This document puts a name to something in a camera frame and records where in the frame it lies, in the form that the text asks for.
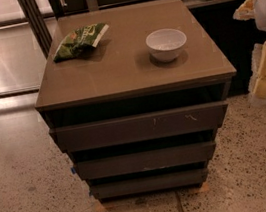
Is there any green chip bag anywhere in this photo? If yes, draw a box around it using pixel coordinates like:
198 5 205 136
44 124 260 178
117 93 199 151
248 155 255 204
53 23 109 62

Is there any brown drawer cabinet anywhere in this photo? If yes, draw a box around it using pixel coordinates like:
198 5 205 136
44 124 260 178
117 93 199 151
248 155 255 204
21 0 256 212

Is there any drawer dark brown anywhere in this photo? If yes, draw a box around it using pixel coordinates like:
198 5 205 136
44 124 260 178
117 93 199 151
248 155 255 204
49 101 227 152
74 141 216 180
90 168 208 200

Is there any white bowl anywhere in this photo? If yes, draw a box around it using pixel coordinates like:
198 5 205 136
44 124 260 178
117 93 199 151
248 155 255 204
145 28 187 63

